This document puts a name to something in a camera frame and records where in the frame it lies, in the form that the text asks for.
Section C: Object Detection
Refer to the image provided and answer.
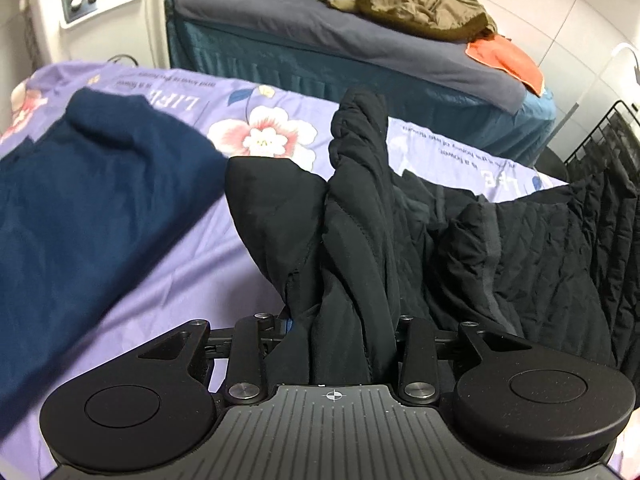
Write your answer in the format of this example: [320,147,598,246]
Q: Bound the navy blue garment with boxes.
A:
[0,87,230,426]

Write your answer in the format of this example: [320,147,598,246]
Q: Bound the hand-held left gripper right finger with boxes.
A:
[395,314,532,405]

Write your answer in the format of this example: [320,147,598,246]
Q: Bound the olive green jacket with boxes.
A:
[315,0,498,45]

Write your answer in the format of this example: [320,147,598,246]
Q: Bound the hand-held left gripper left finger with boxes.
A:
[136,312,297,407]

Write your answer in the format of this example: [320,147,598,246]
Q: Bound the purple floral bedsheet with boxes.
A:
[0,59,640,480]

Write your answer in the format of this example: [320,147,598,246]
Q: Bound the black quilted jacket gold lining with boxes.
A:
[224,85,640,387]

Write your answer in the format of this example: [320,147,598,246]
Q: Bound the bed with teal skirt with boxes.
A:
[165,0,558,168]

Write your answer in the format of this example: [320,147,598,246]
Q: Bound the grey fleece blanket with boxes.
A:
[170,0,548,116]

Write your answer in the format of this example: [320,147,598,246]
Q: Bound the orange cloth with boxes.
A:
[465,34,546,98]

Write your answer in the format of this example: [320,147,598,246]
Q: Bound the black wire rack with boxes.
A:
[564,99,640,183]

